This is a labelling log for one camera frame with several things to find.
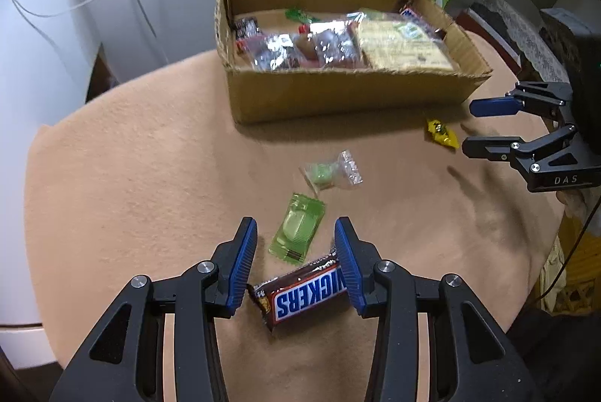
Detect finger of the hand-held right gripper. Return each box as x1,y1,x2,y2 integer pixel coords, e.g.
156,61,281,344
470,80,576,120
461,123,601,193

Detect clear green candy packet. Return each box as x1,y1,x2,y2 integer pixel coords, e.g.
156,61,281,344
300,150,364,196

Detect brown cardboard box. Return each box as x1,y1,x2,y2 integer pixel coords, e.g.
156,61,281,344
214,0,493,125

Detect brown chocolate bar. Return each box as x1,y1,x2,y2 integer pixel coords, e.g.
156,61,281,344
247,245,358,330

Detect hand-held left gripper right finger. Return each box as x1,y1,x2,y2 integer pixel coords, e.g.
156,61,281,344
333,217,541,402

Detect red-edged clear date packet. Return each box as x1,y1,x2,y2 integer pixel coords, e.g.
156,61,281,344
300,20,369,69

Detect yellow candy packet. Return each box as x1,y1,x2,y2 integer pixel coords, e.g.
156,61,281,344
425,117,460,148

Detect person's right hand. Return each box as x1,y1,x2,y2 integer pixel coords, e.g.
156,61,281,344
556,187,592,220

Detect yellow plastic crate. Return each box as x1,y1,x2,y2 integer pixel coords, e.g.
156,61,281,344
540,238,601,313

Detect black candy wrapper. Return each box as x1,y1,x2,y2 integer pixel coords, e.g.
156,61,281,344
233,16,261,42

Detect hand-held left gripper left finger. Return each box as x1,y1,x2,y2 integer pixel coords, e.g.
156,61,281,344
49,217,259,402

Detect white lace cloth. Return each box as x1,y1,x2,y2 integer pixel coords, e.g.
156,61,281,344
486,0,571,81

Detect clear biscuit packet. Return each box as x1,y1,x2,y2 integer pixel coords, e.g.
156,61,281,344
352,18,458,72

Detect bright green wrapper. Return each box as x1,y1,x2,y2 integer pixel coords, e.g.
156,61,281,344
285,7,320,24

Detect large clear red date packet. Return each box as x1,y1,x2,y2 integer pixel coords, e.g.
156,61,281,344
244,31,306,72

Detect black cable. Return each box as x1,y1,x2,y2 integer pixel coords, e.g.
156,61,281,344
540,196,601,304

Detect flat green packet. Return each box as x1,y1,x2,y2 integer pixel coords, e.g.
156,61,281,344
269,192,326,264

